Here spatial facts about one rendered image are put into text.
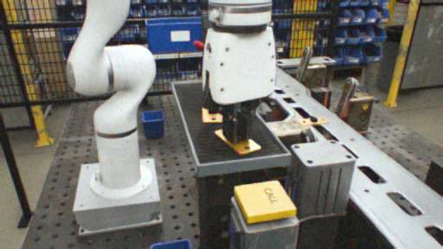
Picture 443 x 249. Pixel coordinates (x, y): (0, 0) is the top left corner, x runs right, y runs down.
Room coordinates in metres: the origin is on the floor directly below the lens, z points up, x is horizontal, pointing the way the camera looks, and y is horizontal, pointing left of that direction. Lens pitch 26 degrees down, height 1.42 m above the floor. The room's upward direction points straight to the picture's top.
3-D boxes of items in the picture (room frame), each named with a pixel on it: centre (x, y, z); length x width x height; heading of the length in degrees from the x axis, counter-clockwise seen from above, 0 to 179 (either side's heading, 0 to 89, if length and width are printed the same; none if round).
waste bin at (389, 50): (4.00, -2.15, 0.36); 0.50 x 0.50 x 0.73
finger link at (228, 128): (0.47, -0.01, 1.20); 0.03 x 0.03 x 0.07; 29
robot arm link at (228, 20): (0.48, -0.02, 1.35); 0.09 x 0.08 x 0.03; 119
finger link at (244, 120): (0.49, -0.05, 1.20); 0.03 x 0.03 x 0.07; 29
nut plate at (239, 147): (0.48, -0.03, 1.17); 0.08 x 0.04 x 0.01; 29
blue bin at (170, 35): (1.70, 0.20, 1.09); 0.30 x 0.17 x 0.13; 104
